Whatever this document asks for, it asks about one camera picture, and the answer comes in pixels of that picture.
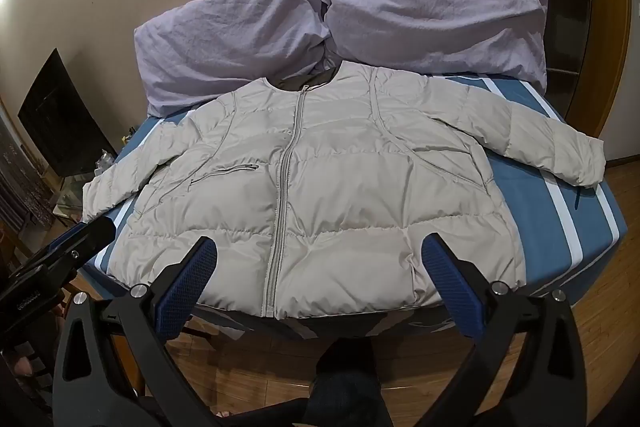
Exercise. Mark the beige puffer jacket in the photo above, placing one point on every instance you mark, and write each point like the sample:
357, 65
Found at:
325, 187

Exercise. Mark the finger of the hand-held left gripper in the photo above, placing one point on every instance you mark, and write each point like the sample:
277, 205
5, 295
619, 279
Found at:
80, 238

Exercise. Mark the blue striped bed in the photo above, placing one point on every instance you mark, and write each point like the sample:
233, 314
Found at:
530, 197

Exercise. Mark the person's leg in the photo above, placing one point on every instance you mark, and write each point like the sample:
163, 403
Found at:
345, 387

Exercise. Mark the glass side table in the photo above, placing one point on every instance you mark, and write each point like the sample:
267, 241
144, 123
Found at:
72, 197

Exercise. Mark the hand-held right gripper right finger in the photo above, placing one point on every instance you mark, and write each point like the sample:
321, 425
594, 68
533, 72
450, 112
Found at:
450, 289

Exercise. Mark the black television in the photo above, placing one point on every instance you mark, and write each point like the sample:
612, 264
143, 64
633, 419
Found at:
65, 117

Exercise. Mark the lilac pillow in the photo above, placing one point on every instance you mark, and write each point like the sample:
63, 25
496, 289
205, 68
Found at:
425, 12
225, 37

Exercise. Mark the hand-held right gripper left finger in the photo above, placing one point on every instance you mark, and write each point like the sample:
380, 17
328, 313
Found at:
186, 289

